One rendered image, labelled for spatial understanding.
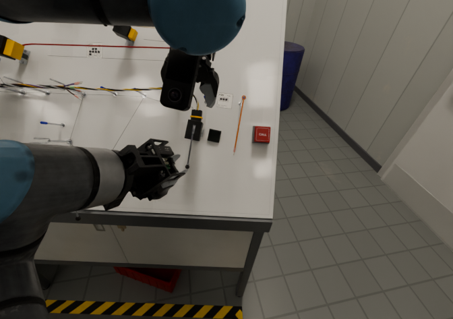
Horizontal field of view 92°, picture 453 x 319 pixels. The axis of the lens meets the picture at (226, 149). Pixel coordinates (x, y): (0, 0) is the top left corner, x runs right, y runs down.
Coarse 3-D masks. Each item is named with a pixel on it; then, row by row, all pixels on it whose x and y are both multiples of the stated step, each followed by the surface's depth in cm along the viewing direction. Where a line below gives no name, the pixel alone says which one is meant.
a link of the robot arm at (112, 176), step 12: (96, 156) 25; (108, 156) 27; (108, 168) 26; (120, 168) 28; (108, 180) 26; (120, 180) 27; (96, 192) 29; (108, 192) 26; (120, 192) 28; (96, 204) 26
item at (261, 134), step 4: (256, 128) 69; (260, 128) 69; (264, 128) 69; (268, 128) 69; (256, 132) 69; (260, 132) 69; (264, 132) 69; (268, 132) 69; (256, 136) 69; (260, 136) 69; (264, 136) 69; (268, 136) 69; (256, 140) 69; (260, 140) 69; (264, 140) 69; (268, 140) 69
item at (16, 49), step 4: (8, 40) 59; (12, 40) 60; (8, 44) 60; (12, 44) 60; (16, 44) 60; (20, 44) 61; (8, 48) 60; (12, 48) 60; (16, 48) 61; (20, 48) 62; (4, 52) 60; (8, 52) 60; (12, 52) 60; (16, 52) 61; (20, 52) 62; (12, 56) 60; (16, 56) 61; (20, 56) 62
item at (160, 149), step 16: (128, 144) 29; (144, 144) 35; (160, 144) 39; (128, 160) 31; (144, 160) 32; (160, 160) 34; (128, 176) 29; (144, 176) 34; (160, 176) 35; (144, 192) 35
